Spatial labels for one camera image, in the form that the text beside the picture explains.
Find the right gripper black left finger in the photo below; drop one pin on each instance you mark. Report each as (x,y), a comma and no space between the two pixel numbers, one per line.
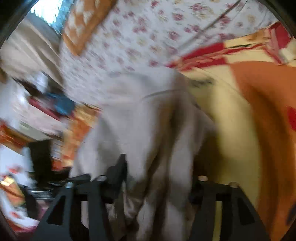
(79,212)

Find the orange red patterned blanket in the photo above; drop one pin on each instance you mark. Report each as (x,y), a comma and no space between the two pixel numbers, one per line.
(251,101)

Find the orange plush pillow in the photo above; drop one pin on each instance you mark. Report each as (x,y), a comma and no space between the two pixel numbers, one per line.
(84,17)

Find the blue plastic bag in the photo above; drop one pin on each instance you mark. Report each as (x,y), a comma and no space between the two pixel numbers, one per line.
(62,104)

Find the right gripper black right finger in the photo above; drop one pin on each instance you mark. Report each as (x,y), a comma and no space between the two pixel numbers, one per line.
(239,221)

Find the white floral quilt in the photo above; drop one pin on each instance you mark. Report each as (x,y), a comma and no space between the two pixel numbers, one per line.
(153,33)

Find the beige jacket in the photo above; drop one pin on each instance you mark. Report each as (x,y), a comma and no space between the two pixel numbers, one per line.
(150,116)

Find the beige curtain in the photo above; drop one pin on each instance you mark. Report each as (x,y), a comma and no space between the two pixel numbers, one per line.
(32,47)

